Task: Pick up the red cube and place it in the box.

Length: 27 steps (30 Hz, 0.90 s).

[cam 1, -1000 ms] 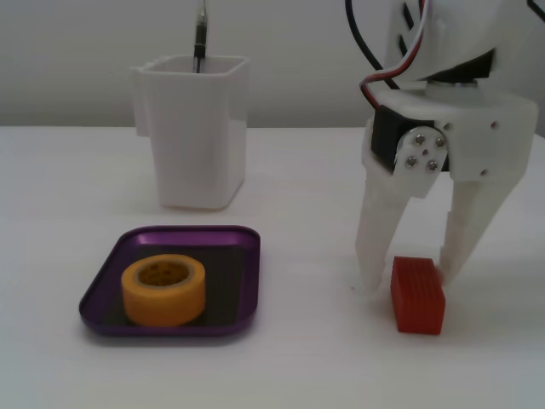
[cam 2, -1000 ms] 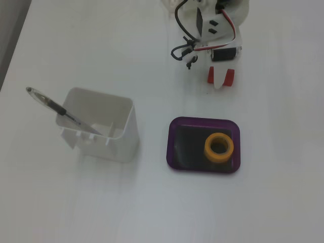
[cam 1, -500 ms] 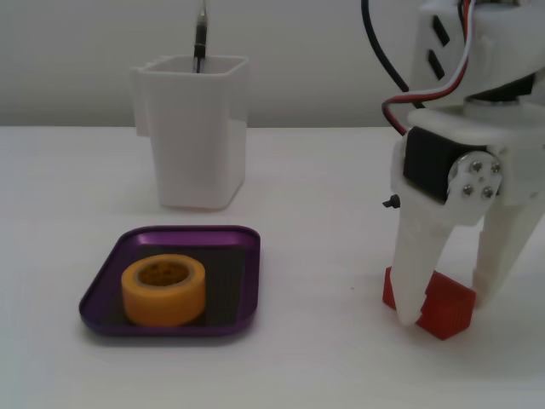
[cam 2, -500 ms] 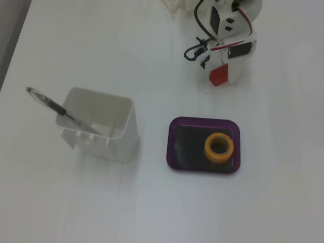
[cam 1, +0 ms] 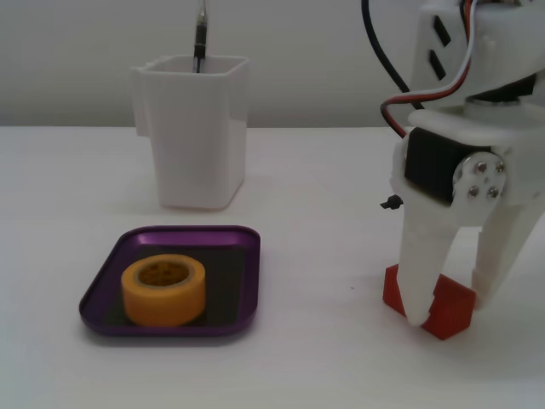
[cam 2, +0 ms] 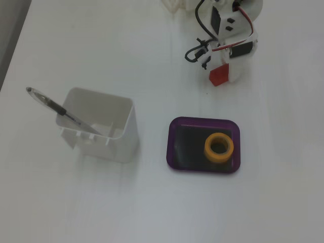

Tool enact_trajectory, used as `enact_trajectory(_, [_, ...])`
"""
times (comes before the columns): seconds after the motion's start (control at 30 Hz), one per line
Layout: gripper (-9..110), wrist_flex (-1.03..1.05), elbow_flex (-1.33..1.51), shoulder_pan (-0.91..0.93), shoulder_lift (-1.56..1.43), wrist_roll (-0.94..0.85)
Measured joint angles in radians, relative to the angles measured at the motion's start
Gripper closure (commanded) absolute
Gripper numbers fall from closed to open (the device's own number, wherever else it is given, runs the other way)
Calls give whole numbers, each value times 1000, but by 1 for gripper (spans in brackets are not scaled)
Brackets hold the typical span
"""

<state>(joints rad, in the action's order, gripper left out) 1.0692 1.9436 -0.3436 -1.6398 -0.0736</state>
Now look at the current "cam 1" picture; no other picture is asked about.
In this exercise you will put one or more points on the black ballpoint pen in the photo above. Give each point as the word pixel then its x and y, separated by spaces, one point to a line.
pixel 200 38

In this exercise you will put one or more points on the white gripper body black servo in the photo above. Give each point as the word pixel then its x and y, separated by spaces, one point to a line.
pixel 430 164

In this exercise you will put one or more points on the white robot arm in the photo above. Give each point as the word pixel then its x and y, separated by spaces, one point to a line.
pixel 506 47

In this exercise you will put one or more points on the red ribbed cube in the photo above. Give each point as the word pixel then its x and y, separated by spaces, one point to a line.
pixel 451 311

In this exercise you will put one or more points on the yellow tape roll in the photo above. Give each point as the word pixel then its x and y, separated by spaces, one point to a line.
pixel 162 307

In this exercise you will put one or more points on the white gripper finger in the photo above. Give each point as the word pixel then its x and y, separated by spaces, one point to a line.
pixel 502 247
pixel 421 255

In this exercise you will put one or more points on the purple plastic tray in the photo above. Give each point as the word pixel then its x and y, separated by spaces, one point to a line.
pixel 249 277

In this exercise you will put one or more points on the white plastic pen holder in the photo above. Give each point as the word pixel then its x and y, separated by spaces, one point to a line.
pixel 196 149

